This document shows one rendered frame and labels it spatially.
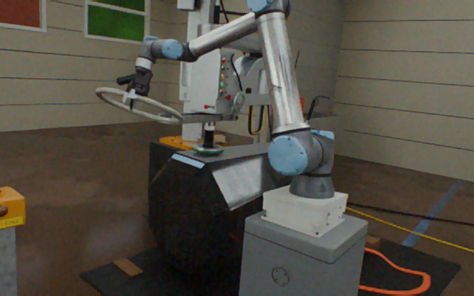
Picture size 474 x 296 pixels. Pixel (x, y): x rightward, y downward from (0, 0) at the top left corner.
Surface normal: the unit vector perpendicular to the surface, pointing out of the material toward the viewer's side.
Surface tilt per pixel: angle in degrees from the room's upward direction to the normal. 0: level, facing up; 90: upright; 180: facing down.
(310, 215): 90
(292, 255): 90
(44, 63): 90
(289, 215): 90
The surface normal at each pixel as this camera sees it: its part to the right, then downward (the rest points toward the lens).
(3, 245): 0.73, 0.18
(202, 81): -0.54, 0.12
